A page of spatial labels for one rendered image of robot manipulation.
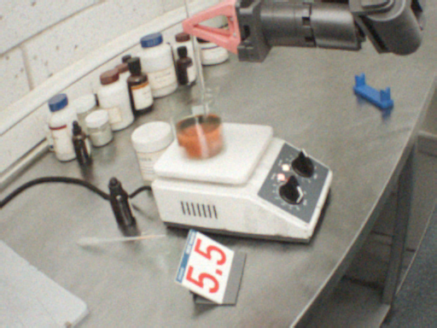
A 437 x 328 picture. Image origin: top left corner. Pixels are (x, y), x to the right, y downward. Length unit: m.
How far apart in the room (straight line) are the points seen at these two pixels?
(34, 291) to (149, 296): 0.17
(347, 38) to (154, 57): 0.57
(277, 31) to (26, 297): 0.45
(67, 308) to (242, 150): 0.31
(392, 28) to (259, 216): 0.29
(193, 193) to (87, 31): 0.57
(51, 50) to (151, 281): 0.58
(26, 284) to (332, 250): 0.40
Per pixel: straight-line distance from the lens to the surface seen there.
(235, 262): 0.62
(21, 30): 0.99
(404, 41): 0.51
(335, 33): 0.52
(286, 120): 0.89
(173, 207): 0.66
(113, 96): 0.94
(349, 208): 0.68
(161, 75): 1.03
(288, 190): 0.63
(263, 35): 0.54
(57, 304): 0.62
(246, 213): 0.62
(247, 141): 0.67
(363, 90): 0.97
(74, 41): 1.08
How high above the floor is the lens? 1.17
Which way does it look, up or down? 32 degrees down
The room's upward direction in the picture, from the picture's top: 10 degrees counter-clockwise
